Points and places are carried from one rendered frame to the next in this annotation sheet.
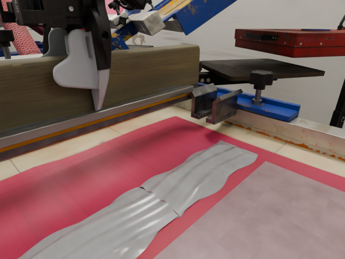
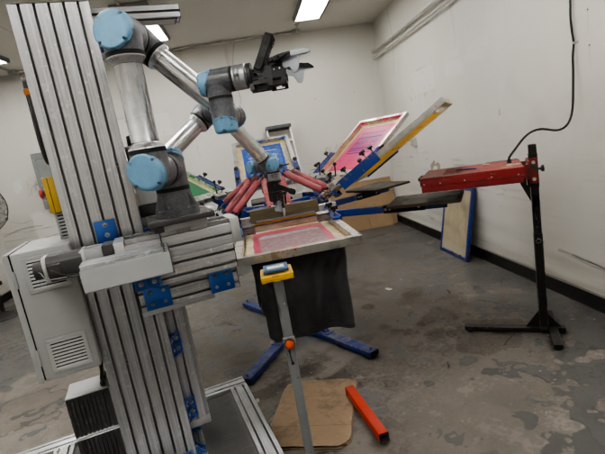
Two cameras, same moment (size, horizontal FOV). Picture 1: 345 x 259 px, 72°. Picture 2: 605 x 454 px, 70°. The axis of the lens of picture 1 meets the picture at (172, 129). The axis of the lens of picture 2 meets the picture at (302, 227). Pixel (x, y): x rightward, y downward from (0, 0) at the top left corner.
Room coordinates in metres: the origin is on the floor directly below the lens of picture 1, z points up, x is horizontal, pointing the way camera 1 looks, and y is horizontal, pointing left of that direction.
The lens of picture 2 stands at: (-1.55, -1.61, 1.43)
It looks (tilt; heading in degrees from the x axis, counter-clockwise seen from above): 11 degrees down; 41
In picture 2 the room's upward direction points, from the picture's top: 10 degrees counter-clockwise
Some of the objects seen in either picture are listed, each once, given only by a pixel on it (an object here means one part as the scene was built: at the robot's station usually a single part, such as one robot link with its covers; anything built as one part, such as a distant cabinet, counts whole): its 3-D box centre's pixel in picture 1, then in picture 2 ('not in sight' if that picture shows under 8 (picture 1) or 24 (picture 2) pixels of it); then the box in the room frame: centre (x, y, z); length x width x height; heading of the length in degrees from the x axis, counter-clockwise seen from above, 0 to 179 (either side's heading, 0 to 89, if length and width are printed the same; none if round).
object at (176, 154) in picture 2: not in sight; (167, 167); (-0.66, -0.27, 1.42); 0.13 x 0.12 x 0.14; 35
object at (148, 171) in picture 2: not in sight; (137, 104); (-0.77, -0.35, 1.63); 0.15 x 0.12 x 0.55; 35
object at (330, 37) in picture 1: (312, 40); (474, 175); (1.24, -0.69, 1.06); 0.61 x 0.46 x 0.12; 106
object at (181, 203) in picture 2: not in sight; (175, 200); (-0.66, -0.27, 1.31); 0.15 x 0.15 x 0.10
